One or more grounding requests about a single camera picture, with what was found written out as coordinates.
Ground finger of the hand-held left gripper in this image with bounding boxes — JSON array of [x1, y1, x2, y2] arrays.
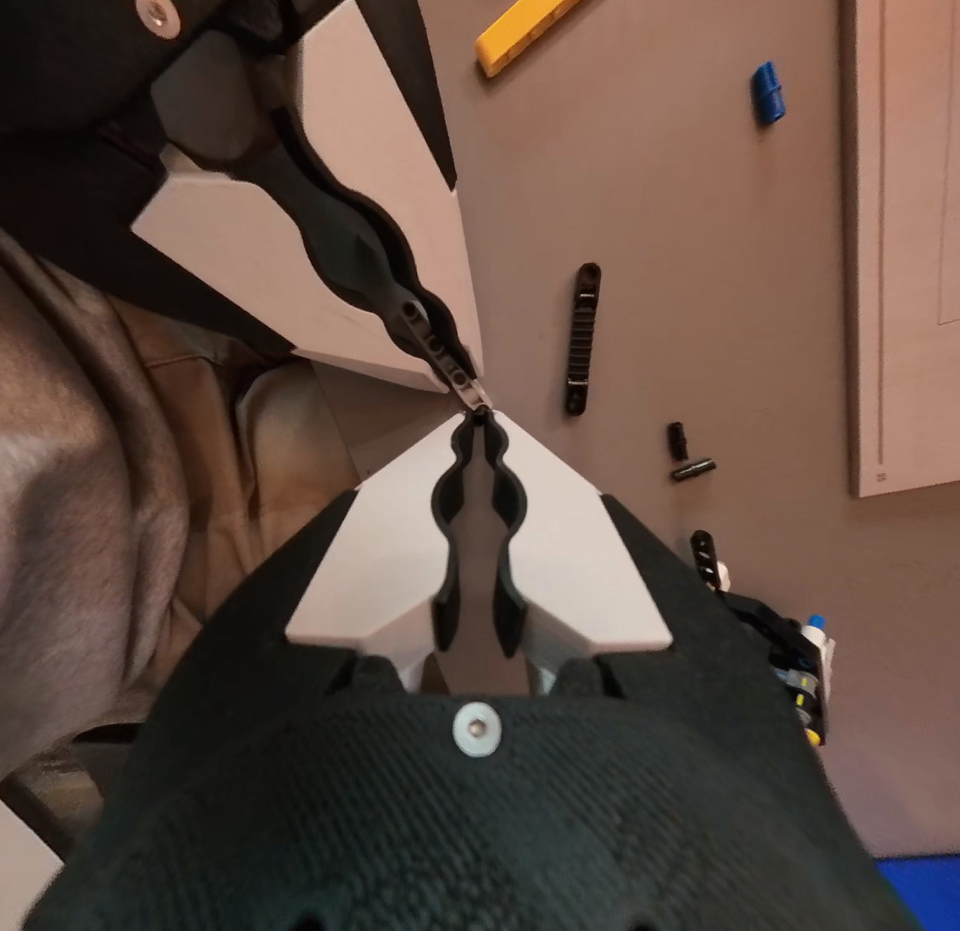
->
[[130, 33, 470, 394], [298, 0, 486, 391]]

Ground person's beige sweatshirt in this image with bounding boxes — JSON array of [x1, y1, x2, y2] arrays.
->
[[0, 229, 196, 782]]

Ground black lego gear rack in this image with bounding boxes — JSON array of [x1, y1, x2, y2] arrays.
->
[[564, 262, 603, 417]]

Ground black lego beam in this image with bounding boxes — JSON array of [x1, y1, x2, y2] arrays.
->
[[690, 529, 727, 593]]

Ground white instruction booklet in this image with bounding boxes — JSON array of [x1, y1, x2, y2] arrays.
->
[[838, 0, 960, 499]]

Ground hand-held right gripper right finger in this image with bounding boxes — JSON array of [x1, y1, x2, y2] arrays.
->
[[480, 412, 674, 698]]

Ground yellow lego beam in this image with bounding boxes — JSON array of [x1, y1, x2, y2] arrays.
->
[[475, 0, 625, 79]]

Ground blue lego pin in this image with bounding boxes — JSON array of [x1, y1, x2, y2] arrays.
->
[[751, 62, 787, 127]]

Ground partly built lego assembly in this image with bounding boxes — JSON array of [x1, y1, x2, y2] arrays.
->
[[716, 562, 838, 748]]

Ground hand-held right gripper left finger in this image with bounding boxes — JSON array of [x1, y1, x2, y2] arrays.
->
[[283, 412, 481, 691]]

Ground grey lego beam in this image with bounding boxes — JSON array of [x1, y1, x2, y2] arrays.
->
[[401, 303, 494, 411]]

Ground blue plastic object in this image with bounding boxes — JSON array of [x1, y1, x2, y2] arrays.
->
[[876, 854, 960, 931]]

